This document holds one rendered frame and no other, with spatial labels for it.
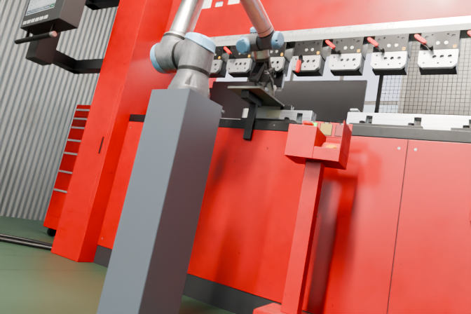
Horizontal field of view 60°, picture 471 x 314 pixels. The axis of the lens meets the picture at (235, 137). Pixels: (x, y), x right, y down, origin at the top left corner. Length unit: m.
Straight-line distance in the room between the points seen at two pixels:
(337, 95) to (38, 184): 2.95
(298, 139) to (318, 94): 1.15
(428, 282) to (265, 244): 0.65
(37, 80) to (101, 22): 0.96
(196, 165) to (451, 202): 0.92
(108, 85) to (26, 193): 1.97
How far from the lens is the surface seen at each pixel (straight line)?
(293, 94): 2.71
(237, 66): 2.30
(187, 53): 1.45
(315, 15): 2.23
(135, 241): 1.35
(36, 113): 4.29
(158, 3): 2.77
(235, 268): 1.92
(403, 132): 1.74
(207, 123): 1.39
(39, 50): 2.85
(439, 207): 1.67
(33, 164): 4.31
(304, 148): 1.50
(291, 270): 1.53
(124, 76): 2.54
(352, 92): 2.57
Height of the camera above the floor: 0.41
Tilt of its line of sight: 11 degrees up
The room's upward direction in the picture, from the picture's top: 12 degrees clockwise
